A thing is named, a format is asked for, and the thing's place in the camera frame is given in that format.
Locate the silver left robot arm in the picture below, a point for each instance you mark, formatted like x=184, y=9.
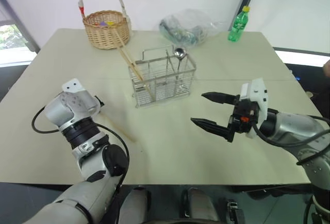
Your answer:
x=87, y=203

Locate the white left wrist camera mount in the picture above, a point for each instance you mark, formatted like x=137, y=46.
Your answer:
x=73, y=86

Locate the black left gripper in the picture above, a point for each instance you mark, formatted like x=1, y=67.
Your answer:
x=99, y=102

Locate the wooden chopstick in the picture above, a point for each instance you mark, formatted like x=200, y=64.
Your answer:
x=129, y=63
x=134, y=67

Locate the clear plastic bag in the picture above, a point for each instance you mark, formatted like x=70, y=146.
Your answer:
x=185, y=29

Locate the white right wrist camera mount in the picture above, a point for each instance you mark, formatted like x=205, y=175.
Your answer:
x=259, y=92

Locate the metal spoon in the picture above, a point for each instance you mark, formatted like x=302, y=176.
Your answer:
x=179, y=52

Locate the small purple piece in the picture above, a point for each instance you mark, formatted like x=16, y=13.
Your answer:
x=103, y=23

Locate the small yellow piece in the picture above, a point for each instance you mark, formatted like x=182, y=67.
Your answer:
x=111, y=23

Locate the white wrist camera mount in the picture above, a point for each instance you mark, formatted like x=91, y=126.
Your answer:
x=73, y=86
x=259, y=92

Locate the green plastic bottle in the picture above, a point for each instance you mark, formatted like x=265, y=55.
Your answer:
x=237, y=28

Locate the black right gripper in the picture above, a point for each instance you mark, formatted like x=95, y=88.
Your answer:
x=243, y=119

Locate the grey window frame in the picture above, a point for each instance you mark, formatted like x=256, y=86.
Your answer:
x=23, y=32

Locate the bystander bare skin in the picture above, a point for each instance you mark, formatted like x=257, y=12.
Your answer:
x=327, y=68

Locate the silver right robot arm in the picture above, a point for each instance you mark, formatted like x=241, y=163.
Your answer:
x=291, y=126

